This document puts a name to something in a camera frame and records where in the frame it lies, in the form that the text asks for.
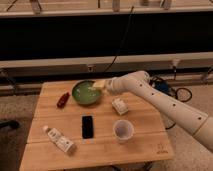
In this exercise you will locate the pale yellow end effector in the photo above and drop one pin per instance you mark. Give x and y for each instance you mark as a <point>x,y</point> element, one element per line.
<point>99,84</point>

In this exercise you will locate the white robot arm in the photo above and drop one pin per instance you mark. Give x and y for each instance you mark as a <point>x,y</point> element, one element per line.
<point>195,122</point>

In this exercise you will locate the green ceramic bowl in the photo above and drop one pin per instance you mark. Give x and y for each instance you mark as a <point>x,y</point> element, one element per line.
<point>84,93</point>

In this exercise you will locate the small white box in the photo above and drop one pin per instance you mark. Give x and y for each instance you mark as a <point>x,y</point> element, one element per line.
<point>120,106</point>

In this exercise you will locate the black smartphone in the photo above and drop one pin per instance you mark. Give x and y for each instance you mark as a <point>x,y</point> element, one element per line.
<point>87,127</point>

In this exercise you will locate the dark red small bottle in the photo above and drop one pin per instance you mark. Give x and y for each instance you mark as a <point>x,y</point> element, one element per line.
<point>63,100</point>

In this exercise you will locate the wooden table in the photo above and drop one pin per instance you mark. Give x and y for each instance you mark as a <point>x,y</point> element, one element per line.
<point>149,142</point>

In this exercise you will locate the white paper cup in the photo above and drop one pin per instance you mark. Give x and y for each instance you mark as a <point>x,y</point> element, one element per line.
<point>123,130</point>

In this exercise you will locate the white plastic bottle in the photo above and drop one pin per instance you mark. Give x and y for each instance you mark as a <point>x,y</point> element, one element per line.
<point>61,141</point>

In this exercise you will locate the black chair base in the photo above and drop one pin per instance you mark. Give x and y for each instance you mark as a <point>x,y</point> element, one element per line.
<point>13,124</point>

